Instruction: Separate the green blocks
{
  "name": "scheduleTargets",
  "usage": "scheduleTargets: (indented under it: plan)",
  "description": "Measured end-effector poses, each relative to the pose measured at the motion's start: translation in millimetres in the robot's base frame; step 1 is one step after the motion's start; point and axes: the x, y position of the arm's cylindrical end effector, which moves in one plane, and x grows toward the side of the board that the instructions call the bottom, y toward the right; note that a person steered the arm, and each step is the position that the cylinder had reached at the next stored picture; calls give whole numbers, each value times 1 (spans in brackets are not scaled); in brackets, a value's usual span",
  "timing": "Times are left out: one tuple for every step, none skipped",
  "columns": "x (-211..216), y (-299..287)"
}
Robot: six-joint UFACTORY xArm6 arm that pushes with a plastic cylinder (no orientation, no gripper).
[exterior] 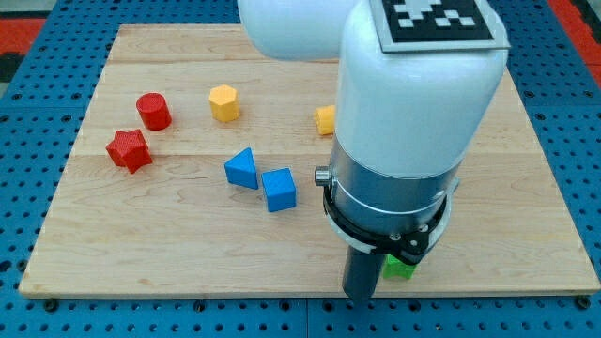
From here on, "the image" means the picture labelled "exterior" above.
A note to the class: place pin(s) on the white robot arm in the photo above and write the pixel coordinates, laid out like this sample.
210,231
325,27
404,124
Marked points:
415,80

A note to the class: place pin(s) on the yellow block behind arm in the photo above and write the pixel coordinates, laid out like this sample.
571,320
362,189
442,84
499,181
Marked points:
324,118

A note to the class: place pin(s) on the blue cube block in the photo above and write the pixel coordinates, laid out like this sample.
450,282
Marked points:
279,189

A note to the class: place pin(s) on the blue triangle block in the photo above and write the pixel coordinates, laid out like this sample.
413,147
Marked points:
241,170

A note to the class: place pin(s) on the yellow hexagon block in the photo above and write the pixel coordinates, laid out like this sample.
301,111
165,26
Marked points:
224,103

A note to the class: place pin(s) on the light wooden board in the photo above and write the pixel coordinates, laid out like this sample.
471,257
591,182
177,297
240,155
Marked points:
177,229

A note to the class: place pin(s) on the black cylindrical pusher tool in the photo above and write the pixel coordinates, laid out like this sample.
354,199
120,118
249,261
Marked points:
361,273

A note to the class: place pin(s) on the green star block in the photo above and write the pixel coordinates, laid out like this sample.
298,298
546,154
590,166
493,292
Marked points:
393,267

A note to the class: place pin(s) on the red cylinder block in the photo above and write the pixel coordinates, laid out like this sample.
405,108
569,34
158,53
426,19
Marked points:
153,110

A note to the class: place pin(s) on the red star block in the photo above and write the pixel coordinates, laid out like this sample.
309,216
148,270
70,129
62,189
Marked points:
129,149

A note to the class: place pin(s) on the black white fiducial marker tag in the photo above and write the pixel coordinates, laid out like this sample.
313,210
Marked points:
411,26

